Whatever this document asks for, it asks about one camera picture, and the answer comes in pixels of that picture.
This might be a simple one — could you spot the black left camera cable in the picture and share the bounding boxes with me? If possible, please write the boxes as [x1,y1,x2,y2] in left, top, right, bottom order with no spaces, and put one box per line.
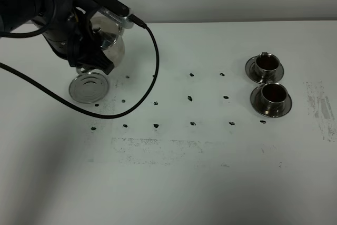
[0,0,160,120]

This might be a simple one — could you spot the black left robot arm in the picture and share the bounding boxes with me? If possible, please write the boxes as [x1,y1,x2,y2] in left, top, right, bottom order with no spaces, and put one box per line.
[1,0,115,74]

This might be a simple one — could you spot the far stainless steel teacup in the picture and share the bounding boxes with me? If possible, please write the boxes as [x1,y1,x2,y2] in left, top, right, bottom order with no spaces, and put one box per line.
[255,52,281,73]

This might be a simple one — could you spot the near stainless steel teacup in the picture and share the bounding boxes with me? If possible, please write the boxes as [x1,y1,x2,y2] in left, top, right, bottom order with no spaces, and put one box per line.
[261,83,288,103]

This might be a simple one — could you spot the far stainless steel saucer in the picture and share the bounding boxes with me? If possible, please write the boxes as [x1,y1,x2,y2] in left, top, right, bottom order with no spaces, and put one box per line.
[245,56,284,84]

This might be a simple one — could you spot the stainless steel saucer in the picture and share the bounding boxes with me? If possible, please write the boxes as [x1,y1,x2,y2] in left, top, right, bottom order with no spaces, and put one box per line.
[250,84,292,118]
[245,56,284,84]

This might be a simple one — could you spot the stainless steel teapot tray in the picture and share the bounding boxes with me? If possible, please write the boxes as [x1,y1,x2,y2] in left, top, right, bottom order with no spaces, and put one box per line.
[68,72,110,104]

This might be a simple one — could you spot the stainless steel teacup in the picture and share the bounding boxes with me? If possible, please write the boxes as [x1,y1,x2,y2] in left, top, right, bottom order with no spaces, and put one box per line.
[255,52,281,73]
[261,83,288,103]

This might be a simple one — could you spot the near stainless steel saucer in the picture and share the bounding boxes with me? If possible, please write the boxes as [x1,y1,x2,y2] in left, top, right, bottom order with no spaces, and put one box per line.
[250,84,292,118]

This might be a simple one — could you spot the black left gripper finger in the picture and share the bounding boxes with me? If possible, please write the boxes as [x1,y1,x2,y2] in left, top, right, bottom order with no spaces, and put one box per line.
[76,38,114,74]

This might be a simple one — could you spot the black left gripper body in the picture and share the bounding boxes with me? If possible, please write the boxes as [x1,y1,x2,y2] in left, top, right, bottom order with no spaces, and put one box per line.
[43,0,92,67]

